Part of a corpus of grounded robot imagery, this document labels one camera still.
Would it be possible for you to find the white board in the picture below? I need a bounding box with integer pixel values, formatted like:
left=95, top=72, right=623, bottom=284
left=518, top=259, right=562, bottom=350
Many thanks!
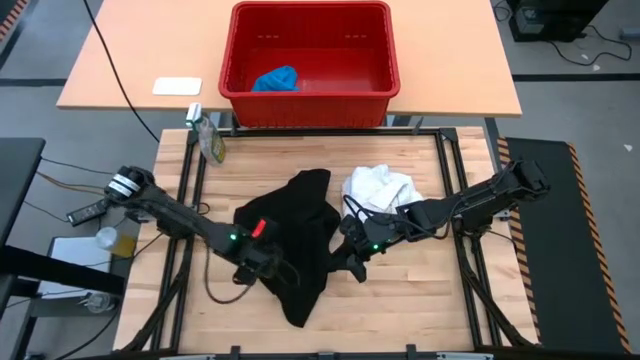
left=37, top=236, right=112, bottom=301

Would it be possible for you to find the long black cable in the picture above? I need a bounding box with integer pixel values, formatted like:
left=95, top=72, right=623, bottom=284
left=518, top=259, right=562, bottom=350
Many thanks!
left=81, top=0, right=157, bottom=139

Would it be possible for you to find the black striped-edge floor mat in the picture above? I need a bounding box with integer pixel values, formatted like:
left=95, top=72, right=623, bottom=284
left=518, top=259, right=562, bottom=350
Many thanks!
left=497, top=137, right=634, bottom=355

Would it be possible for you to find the beige wooden table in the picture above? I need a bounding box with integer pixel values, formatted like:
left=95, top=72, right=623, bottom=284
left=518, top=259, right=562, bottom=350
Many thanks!
left=55, top=0, right=524, bottom=119

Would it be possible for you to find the black desk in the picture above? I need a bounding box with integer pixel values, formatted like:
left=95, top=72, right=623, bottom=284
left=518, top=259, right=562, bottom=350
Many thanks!
left=0, top=137, right=126, bottom=321

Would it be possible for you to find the white button shirt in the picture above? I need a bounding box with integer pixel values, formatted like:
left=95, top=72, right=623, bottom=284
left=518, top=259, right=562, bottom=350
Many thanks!
left=341, top=163, right=425, bottom=217

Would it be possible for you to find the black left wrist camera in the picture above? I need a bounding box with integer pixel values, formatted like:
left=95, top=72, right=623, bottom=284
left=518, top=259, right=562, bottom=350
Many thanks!
left=233, top=264, right=259, bottom=286

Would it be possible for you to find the red plastic laundry basket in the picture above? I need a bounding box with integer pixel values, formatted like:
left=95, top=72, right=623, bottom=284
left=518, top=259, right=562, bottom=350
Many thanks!
left=217, top=0, right=401, bottom=130

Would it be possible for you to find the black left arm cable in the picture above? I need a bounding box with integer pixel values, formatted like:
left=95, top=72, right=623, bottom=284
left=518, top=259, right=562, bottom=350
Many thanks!
left=202, top=244, right=257, bottom=305

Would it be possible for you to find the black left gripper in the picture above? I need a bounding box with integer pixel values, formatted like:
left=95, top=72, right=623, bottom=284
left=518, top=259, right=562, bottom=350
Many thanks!
left=232, top=217, right=301, bottom=289

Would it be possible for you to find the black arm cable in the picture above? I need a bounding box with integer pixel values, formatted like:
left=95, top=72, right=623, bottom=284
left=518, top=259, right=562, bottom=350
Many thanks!
left=202, top=244, right=257, bottom=305
left=342, top=193, right=384, bottom=226

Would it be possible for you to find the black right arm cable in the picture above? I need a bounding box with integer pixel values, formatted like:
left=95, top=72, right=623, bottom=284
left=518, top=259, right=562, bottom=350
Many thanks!
left=342, top=193, right=384, bottom=226

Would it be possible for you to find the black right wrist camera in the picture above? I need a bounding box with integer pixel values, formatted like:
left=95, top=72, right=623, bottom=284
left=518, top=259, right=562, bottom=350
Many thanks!
left=347, top=254, right=369, bottom=284

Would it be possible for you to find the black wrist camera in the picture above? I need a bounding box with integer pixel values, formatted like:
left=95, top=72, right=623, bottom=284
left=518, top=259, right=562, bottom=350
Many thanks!
left=233, top=264, right=259, bottom=286
left=347, top=254, right=369, bottom=284

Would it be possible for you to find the blue garment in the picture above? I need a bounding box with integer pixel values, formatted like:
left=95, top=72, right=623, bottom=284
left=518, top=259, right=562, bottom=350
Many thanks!
left=251, top=64, right=301, bottom=94

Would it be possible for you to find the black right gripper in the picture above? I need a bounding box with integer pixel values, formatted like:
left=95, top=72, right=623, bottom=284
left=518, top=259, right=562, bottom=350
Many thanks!
left=325, top=212, right=401, bottom=274

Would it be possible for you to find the white rectangular device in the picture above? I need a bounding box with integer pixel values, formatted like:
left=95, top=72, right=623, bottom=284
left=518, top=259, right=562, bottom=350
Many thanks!
left=152, top=76, right=204, bottom=97

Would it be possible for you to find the white cable bundle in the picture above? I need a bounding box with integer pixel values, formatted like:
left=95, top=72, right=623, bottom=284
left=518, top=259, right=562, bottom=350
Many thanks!
left=77, top=292, right=119, bottom=315

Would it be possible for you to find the clear plastic bottle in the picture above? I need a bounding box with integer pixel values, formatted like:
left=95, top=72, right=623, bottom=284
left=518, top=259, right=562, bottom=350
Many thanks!
left=94, top=226, right=137, bottom=259

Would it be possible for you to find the black power adapter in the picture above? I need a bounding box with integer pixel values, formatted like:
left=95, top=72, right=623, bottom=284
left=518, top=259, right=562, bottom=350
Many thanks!
left=66, top=198, right=110, bottom=227

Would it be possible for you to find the black garment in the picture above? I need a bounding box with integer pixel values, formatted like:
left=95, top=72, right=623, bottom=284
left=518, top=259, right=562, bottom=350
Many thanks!
left=233, top=168, right=344, bottom=329

